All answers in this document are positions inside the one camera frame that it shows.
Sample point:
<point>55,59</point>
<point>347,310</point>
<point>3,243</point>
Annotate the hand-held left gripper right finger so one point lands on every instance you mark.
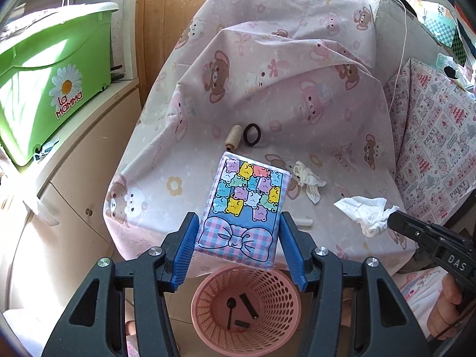
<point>293,253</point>

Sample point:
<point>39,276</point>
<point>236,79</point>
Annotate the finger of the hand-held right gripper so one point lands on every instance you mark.
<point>405,227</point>

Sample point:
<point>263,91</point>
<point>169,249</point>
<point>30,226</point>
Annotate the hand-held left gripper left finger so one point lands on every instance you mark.
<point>182,253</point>

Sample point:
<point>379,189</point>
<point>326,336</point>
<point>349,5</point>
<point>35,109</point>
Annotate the small white plastic tube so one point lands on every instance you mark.
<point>305,222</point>

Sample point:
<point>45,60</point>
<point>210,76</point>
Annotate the large white tissue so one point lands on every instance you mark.
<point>364,215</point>

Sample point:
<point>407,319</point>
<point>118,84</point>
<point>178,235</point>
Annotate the bear print tissue packet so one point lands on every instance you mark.
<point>245,208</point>

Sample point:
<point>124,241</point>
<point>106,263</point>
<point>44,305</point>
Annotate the black strip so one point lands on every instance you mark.
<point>248,305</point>

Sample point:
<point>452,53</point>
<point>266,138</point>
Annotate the black plastic spoon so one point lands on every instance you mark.
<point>230,303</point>

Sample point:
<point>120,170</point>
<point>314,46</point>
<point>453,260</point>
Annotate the small white tissue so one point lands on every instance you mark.
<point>306,178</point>

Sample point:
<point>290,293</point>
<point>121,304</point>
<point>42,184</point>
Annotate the pink plastic basket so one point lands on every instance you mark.
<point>260,331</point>

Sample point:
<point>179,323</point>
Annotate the black cylinder spool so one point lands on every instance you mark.
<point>241,323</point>

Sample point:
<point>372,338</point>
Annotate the beige thread spool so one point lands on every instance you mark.
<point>233,135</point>

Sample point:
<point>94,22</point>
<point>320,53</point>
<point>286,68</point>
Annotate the person's right hand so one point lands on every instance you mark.
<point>442,305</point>

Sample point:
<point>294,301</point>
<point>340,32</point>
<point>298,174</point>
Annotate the person's right leg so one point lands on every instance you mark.
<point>416,290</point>

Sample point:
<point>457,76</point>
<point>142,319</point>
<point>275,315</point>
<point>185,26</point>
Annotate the person's leg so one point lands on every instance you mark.
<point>416,290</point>
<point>22,331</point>

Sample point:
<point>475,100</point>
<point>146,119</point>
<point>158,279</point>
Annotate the patterned pillow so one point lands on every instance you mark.
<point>435,137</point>

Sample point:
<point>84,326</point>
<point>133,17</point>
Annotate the pink slipper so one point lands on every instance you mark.
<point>130,342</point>

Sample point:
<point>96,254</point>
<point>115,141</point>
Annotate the white shelf cabinet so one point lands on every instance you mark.
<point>74,193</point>

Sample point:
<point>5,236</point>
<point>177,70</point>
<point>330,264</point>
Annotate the pink bear print sheet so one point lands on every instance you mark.
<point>297,81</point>

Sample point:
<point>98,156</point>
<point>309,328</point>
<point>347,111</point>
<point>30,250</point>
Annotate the white worn furniture panel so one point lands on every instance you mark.
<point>420,52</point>

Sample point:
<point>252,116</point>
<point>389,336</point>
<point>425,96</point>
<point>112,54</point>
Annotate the person's left leg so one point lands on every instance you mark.
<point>22,331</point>

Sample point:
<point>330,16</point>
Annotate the green checkered cloth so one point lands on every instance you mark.
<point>442,29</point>

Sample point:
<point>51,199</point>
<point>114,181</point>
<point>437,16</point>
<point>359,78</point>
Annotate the green plastic storage box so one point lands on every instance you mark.
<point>37,100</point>

